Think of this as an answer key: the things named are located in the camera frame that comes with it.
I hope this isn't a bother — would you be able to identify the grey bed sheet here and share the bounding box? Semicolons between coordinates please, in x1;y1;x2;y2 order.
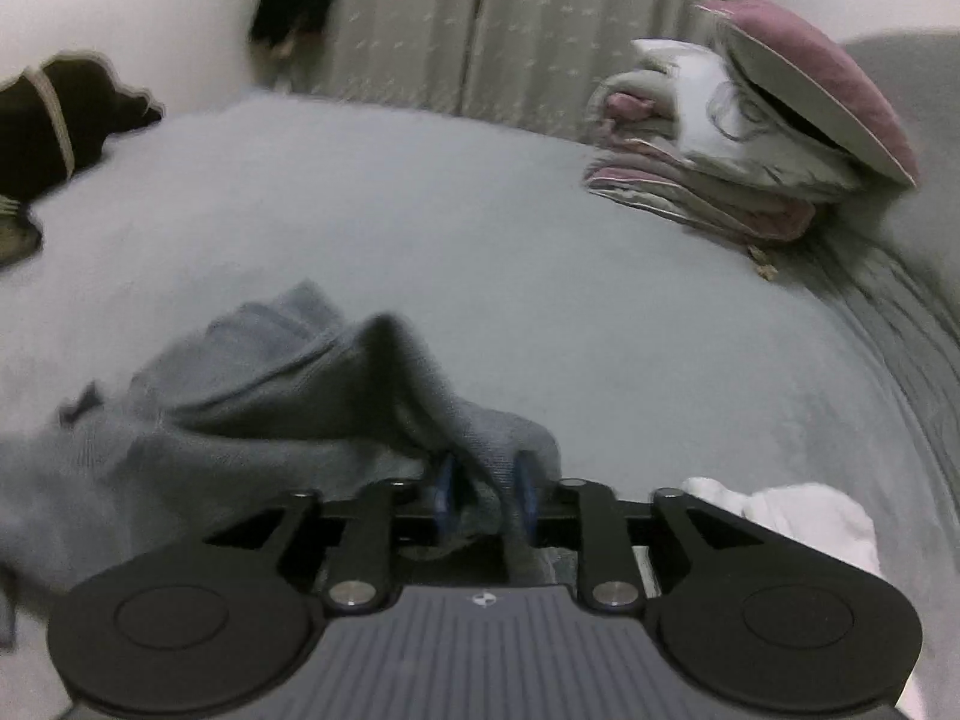
0;88;960;720

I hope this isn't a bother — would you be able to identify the pink grey pillow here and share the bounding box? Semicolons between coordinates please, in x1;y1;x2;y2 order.
698;0;919;187

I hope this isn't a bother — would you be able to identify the grey ribbed blanket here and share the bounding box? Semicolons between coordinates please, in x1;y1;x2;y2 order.
811;31;958;505

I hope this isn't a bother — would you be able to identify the folded pink grey quilt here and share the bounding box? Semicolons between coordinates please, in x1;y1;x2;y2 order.
583;37;866;245

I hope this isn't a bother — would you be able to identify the white cloth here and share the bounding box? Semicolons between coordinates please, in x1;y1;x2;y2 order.
682;478;882;577

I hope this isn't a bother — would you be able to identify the grey patterned curtain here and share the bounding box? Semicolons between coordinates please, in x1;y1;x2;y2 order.
285;0;706;140

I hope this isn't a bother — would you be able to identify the dark brown striped garment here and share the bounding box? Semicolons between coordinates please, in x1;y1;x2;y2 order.
2;52;164;202

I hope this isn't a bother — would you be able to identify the grey knit sweater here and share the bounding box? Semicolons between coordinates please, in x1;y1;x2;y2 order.
2;283;560;592

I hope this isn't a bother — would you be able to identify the olive black garment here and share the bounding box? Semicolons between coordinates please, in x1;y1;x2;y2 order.
0;197;43;270

